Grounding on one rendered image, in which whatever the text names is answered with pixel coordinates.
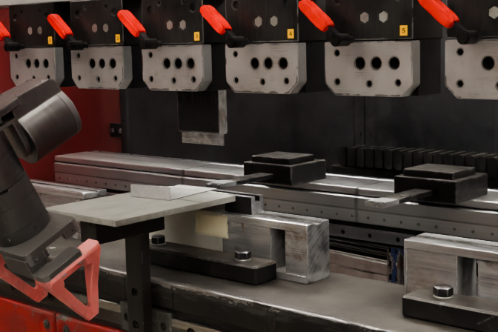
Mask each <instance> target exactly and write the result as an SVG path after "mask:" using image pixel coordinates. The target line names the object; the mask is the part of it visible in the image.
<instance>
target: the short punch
mask: <svg viewBox="0 0 498 332"><path fill-rule="evenodd" d="M177 110H178V131H179V132H182V142H183V143H193V144H203V145H221V146H224V134H226V133H227V131H228V124H227V96H226V90H214V91H177Z"/></svg>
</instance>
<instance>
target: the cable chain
mask: <svg viewBox="0 0 498 332"><path fill-rule="evenodd" d="M339 164H340V165H345V166H346V165H349V166H354V167H355V166H358V167H370V168H374V167H376V168H379V169H383V168H386V169H388V170H393V169H396V170H404V169H405V168H408V167H414V166H417V165H423V164H438V165H456V166H465V167H475V168H476V173H487V174H488V177H490V178H492V179H498V153H492V154H489V155H488V154H487V153H477V152H470V153H467V152H465V151H460V152H456V151H455V150H450V151H447V152H446V151H445V150H434V149H430V150H426V149H424V148H421V149H416V148H414V147H412V148H408V149H407V148H406V147H400V148H397V147H387V146H381V147H379V146H377V145H374V146H369V145H359V144H357V145H354V146H353V147H349V148H346V147H340V148H339Z"/></svg>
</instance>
